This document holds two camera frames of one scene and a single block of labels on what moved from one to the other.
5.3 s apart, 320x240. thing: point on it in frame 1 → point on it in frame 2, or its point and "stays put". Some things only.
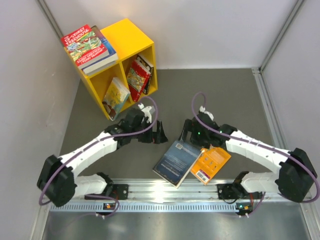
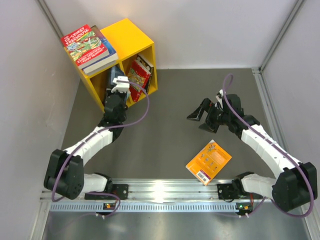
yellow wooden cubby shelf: (131, 77) stays put
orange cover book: (210, 163) stays put
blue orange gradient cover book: (112, 57) stays put
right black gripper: (189, 126) → (197, 114)
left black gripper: (157, 137) → (108, 91)
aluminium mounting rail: (152, 191) stays put
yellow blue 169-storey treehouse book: (141, 60) stays put
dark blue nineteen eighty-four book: (176, 163) → (115, 71)
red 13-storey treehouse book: (84, 46) stays put
